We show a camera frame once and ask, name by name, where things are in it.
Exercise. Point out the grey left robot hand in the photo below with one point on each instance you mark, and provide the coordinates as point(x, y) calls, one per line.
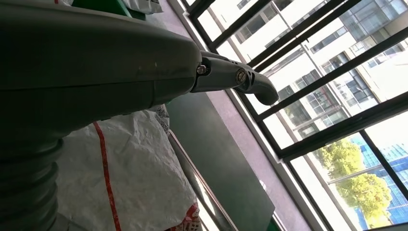
point(95, 63)

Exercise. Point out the small white plastic package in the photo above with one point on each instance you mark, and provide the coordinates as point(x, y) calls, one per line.
point(143, 4)

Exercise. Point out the white crumpled package red stripe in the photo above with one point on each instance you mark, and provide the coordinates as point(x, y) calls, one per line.
point(143, 172)

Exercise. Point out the green conveyor belt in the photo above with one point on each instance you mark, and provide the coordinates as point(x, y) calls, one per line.
point(223, 165)

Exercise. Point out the ribbed grey left arm sleeve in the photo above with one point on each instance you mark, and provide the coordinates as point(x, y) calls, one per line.
point(25, 191)

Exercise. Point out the black window frame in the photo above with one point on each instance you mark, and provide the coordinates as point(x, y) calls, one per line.
point(334, 132)

